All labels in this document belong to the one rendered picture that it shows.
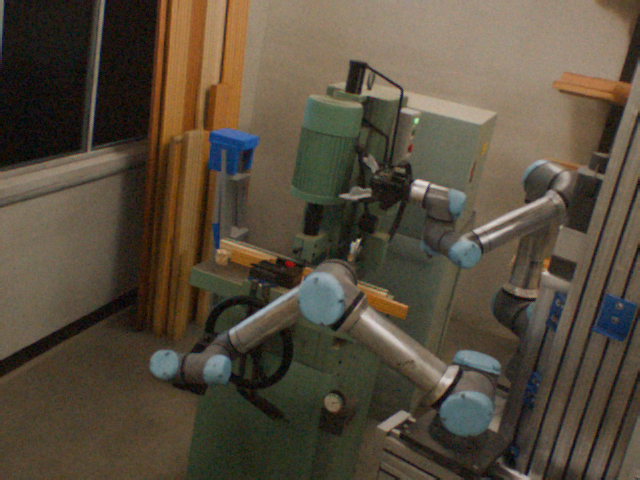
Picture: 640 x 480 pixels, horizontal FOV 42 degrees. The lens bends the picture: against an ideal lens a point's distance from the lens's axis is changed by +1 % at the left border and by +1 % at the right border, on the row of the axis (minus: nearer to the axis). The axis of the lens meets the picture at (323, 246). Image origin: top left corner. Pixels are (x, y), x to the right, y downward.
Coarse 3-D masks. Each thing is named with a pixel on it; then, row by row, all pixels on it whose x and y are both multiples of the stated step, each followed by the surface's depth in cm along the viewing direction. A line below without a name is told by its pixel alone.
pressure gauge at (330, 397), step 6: (336, 390) 249; (324, 396) 248; (330, 396) 248; (336, 396) 247; (342, 396) 248; (324, 402) 249; (330, 402) 248; (342, 402) 247; (330, 408) 249; (336, 408) 248
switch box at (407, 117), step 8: (400, 112) 271; (408, 112) 272; (416, 112) 275; (400, 120) 271; (408, 120) 270; (392, 128) 273; (400, 128) 272; (408, 128) 271; (416, 128) 278; (392, 136) 274; (400, 136) 272; (408, 136) 272; (400, 144) 273; (408, 144) 275; (400, 152) 274; (400, 160) 275
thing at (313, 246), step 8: (320, 232) 268; (328, 232) 270; (296, 240) 260; (304, 240) 259; (312, 240) 259; (320, 240) 264; (304, 248) 260; (312, 248) 259; (320, 248) 266; (296, 256) 262; (304, 256) 260; (312, 256) 261
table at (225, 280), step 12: (204, 264) 269; (216, 264) 271; (228, 264) 273; (240, 264) 275; (192, 276) 265; (204, 276) 263; (216, 276) 261; (228, 276) 263; (240, 276) 265; (204, 288) 264; (216, 288) 262; (228, 288) 261; (240, 288) 259; (240, 312) 250; (312, 324) 252; (336, 336) 250; (348, 336) 248
